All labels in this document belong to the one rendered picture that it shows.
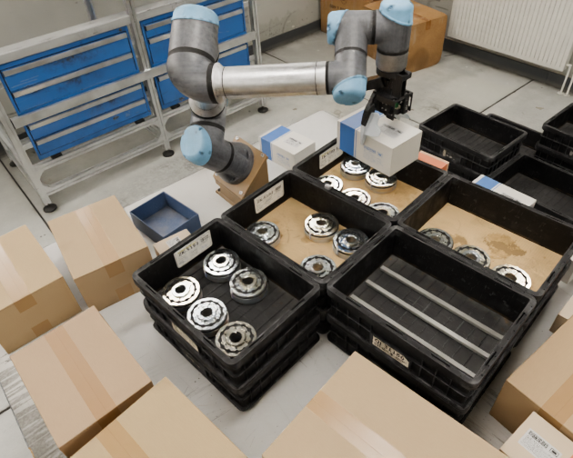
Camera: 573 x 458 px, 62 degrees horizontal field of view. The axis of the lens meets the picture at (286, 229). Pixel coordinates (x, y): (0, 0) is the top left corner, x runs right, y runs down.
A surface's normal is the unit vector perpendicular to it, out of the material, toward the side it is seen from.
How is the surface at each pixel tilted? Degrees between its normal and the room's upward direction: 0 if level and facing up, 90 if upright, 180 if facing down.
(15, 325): 90
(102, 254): 0
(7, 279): 0
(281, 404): 0
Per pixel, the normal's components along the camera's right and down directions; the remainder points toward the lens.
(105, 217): -0.05, -0.73
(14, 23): 0.65, 0.50
